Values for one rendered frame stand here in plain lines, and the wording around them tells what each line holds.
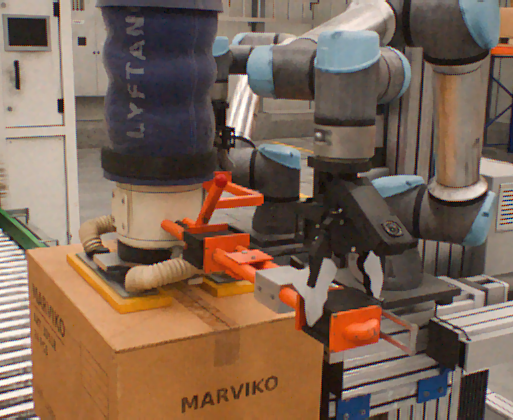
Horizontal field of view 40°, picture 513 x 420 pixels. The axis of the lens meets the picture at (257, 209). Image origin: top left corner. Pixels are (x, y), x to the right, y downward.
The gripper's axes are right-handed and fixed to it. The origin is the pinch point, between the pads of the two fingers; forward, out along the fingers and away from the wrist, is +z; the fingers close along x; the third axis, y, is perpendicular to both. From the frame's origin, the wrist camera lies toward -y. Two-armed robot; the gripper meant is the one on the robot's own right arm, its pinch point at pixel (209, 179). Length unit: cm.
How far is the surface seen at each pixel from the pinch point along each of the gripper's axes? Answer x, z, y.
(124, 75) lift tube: -35, -27, 36
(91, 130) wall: 238, 87, -863
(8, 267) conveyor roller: -21, 66, -161
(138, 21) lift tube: -33, -37, 38
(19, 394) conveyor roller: -43, 66, -36
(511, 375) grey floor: 189, 120, -48
